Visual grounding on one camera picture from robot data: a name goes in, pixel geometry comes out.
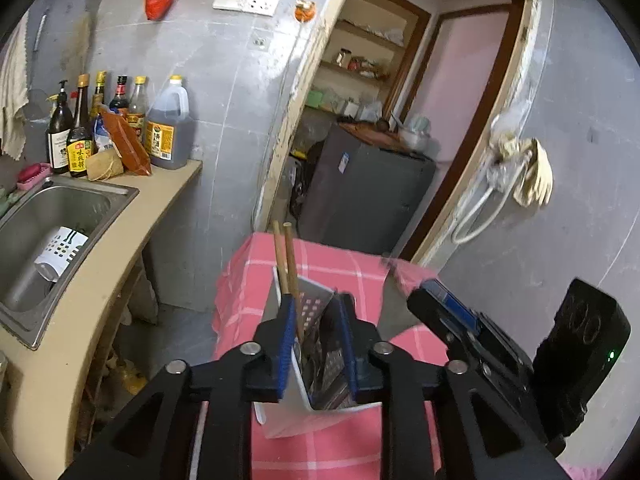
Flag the large dark oil jug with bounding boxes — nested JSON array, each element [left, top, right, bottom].
[[144, 76, 194, 170]]

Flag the red-capped sauce bottle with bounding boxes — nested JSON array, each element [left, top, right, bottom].
[[109, 76, 130, 117]]

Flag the white perforated utensil basket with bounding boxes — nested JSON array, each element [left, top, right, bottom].
[[34, 226, 90, 281]]

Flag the tan sponge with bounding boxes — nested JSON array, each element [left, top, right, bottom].
[[86, 150, 125, 181]]

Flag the hanging metal tool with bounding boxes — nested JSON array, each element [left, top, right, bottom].
[[33, 12, 49, 54]]

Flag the orange snack packet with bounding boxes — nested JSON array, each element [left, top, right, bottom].
[[99, 105, 153, 177]]

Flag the beige dish towel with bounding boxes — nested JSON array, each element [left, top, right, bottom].
[[0, 22, 31, 161]]

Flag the white hose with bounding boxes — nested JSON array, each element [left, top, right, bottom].
[[450, 180, 512, 246]]

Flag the pink checked tablecloth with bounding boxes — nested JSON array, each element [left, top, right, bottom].
[[210, 232, 451, 480]]

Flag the wooden chopstick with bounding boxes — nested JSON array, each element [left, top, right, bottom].
[[283, 221, 306, 344], [272, 220, 294, 297]]

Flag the white perforated utensil holder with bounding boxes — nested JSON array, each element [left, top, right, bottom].
[[252, 265, 385, 441]]

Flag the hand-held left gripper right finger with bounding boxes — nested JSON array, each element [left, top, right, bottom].
[[336, 292, 573, 480]]

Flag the steel kitchen knife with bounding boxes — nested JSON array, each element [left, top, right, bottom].
[[378, 254, 426, 339]]

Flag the yellow-capped sauce bottle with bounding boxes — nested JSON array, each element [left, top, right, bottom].
[[90, 71, 109, 126]]

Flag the yellow-capped vinegar bottle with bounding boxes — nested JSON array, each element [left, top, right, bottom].
[[127, 76, 148, 147]]

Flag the beige kitchen counter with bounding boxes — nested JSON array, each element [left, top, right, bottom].
[[0, 159, 204, 463]]

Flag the pale rubber gloves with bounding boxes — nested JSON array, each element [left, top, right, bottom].
[[487, 115, 555, 209]]

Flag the dark soy sauce bottle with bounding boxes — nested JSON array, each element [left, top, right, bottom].
[[66, 74, 95, 178]]

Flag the wooden wall shelf unit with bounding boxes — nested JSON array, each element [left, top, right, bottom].
[[305, 0, 432, 117]]

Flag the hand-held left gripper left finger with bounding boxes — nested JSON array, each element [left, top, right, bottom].
[[60, 296, 298, 480]]

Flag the steel sink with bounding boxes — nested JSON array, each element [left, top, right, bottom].
[[0, 179, 141, 352]]

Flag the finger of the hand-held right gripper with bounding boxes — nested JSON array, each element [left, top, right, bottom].
[[406, 287, 483, 361], [420, 279, 483, 332]]

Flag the grey fridge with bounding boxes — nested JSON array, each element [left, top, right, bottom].
[[297, 122, 437, 264]]

